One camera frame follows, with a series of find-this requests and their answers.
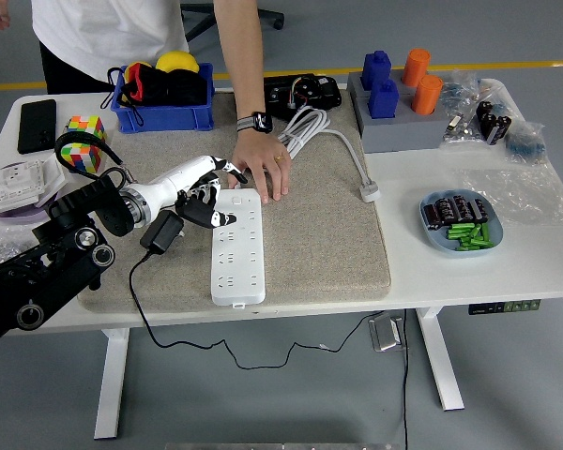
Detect person's left hand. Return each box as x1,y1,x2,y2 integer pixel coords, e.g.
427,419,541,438
227,128,293,204

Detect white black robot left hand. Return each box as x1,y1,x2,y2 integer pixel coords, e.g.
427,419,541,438
143,155,249,230

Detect black power adapter with cord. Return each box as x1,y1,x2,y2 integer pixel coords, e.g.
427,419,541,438
129,209,388,369

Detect white power strip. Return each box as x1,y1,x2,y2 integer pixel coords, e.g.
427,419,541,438
209,187,267,310

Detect black wrist watch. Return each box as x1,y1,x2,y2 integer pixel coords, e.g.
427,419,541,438
236,111,274,136

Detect blue plastic bin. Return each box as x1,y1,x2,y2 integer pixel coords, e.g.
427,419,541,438
111,62,216,134

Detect grey-brown fabric mat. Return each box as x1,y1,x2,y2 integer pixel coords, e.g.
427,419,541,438
77,88,393,314

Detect colourful puzzle cube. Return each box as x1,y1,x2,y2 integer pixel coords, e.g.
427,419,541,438
59,115,108,173

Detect person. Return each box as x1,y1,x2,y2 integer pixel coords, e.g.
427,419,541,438
30,0,220,95

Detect yellow ball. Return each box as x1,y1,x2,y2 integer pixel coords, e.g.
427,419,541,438
156,50,201,75

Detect black smartphone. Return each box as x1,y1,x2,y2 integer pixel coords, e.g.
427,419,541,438
17,98,57,155

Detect blue plastic block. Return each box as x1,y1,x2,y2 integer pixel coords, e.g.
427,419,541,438
360,50,393,91
368,78,400,121

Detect grey block holder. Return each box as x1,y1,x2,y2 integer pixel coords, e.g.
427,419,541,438
346,70,449,155

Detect black office chair base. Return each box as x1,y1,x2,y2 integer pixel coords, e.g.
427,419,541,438
180,2,286,43

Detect orange plastic cylinder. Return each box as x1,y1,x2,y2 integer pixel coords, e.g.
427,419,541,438
411,74,445,116
402,48,432,88

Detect black capacitor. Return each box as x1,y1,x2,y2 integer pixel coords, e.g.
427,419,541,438
452,196,474,221
434,197,457,221
424,203,445,231
468,199,490,224

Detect light blue plate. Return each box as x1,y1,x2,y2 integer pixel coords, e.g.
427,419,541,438
418,188,505,259

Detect clear bag of metal screws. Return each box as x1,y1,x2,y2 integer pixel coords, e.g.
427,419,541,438
0,223,27,271

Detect clear bag of silver parts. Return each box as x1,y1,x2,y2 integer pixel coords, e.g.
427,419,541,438
438,112,482,151

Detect clear bag of blue resistors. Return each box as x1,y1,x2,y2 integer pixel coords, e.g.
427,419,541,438
443,68,482,112

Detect white table leg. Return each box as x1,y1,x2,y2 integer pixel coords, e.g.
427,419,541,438
93,327,131,441
415,307,465,413

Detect silver foot pedal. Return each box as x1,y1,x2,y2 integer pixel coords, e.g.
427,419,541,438
368,313,408,353

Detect clear bag of black capacitors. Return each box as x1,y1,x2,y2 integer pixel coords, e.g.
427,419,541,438
473,97,515,147

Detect empty clear plastic bag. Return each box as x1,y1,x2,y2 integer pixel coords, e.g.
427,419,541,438
452,163,563,229

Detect clear bag of blue parts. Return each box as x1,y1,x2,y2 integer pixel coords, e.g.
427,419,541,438
502,120,548,165

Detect black table control panel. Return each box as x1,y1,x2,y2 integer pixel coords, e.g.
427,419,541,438
467,298,542,316

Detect white power cord with plug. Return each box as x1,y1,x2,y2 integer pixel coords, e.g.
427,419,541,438
276,105,382,203

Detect black electronic device with wires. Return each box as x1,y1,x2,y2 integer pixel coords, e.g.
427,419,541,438
262,73,343,114

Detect black drawstring pouch red lining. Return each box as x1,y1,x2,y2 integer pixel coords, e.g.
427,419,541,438
103,61,208,128

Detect thin black floor cable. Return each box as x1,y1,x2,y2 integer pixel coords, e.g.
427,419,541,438
402,308,410,450

